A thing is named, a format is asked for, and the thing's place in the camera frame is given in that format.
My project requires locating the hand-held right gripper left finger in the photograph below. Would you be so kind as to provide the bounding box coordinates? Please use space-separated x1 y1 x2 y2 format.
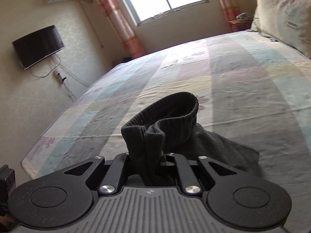
64 152 130 196

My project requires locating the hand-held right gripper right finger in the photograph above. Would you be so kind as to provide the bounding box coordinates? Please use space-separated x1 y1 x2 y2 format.
162 152 237 196

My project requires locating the dark grey sweater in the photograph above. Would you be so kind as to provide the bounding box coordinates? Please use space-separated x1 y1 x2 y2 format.
121 92 260 187

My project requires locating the bed with patchwork sheet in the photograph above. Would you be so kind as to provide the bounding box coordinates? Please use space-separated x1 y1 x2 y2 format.
21 30 311 233

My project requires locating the wooden nightstand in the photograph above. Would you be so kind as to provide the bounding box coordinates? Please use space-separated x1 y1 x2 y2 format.
227 19 252 33

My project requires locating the grey bundle on nightstand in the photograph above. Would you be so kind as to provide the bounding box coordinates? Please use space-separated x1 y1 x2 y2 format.
236 12 254 21

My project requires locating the cream printed pillow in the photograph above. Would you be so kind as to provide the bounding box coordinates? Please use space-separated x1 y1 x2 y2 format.
250 0 311 59

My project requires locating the white power strip with cables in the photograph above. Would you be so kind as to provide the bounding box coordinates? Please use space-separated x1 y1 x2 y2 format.
30 53 91 102

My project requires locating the black wall television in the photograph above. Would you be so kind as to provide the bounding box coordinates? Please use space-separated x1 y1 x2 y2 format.
12 25 66 71

